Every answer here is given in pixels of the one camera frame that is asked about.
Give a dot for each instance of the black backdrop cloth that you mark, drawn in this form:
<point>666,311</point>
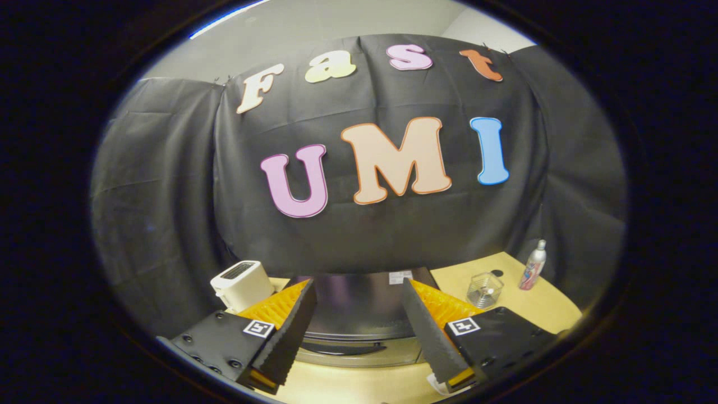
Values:
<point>392,235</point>

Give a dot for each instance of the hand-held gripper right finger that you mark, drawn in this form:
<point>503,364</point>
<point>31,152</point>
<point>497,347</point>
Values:
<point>426,336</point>

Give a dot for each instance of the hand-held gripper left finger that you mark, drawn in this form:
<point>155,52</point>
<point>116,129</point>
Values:
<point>289,336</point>

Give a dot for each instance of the black toaster oven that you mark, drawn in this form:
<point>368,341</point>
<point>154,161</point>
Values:
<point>359,308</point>

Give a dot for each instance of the white spray bottle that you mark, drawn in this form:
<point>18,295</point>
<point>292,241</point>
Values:
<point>533,268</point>

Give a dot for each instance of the white pop-up toaster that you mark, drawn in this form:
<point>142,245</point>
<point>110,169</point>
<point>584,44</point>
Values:
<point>242,283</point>

